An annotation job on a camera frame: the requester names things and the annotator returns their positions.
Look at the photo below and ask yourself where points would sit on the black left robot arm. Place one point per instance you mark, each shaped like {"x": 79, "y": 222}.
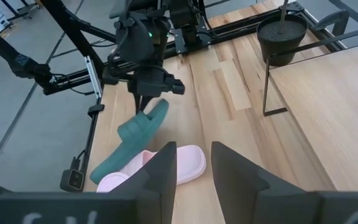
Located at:
{"x": 135, "y": 37}

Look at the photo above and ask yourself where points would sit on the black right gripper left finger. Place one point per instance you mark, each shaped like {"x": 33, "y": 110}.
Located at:
{"x": 154, "y": 186}

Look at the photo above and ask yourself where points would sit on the black wheeled stand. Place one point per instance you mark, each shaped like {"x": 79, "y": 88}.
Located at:
{"x": 23, "y": 9}

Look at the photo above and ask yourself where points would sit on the pink foam slide sandal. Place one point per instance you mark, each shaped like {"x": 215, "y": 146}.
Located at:
{"x": 188, "y": 161}

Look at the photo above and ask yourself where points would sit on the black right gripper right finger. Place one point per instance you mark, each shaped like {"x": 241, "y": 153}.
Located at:
{"x": 244, "y": 193}

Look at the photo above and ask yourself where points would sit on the silver aluminium bar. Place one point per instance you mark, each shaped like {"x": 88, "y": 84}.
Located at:
{"x": 93, "y": 77}

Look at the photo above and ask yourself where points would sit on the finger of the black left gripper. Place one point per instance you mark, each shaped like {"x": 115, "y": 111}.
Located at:
{"x": 137, "y": 104}
{"x": 145, "y": 102}

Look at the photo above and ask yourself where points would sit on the green foam slide sandal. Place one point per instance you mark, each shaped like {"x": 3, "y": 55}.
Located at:
{"x": 135, "y": 133}

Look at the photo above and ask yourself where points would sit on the black plant pot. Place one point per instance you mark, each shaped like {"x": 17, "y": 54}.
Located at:
{"x": 278, "y": 46}

